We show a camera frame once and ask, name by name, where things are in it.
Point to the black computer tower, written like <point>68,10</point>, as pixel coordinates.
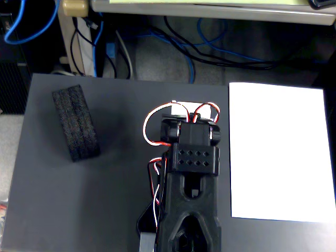
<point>10,86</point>

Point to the black work mat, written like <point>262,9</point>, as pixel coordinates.
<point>78,199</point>

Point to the white paper sheet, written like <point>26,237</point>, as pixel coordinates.
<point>278,152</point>

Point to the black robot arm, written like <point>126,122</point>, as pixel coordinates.
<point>193,189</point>

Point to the beige round knob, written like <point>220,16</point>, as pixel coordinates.
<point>74,8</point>

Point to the black foam block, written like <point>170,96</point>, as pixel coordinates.
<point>77,123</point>

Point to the grey table clamp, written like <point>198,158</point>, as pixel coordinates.
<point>146,242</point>

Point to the black device on desk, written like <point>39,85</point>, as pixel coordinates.
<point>323,3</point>

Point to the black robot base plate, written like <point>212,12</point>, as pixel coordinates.
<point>147,220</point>

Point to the blue plug connector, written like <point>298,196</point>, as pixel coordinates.
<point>110,50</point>

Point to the beige desk leg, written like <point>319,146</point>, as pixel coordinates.
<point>65,39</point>

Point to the beige desk top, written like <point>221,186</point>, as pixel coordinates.
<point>210,11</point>

